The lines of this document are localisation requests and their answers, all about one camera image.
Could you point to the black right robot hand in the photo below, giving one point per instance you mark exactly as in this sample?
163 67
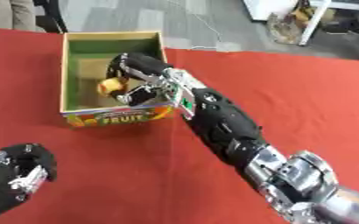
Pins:
139 64

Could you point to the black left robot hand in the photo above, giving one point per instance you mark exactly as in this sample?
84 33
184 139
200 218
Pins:
28 159

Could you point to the yellow red toy fruit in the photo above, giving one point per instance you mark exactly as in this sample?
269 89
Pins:
110 85

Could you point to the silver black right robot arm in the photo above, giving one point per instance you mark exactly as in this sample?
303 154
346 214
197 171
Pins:
223 122

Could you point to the tan cardboard box green inside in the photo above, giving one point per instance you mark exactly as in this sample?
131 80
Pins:
80 84

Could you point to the black chair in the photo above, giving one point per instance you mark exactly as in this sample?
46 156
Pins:
52 16

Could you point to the person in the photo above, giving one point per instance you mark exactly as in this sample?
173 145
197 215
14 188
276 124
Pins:
9 13

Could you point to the tan bag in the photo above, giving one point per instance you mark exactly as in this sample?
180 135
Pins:
287 27

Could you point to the black equipment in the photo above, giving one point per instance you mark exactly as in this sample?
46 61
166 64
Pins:
348 24

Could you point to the white table frame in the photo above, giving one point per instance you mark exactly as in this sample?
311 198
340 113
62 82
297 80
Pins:
314 22

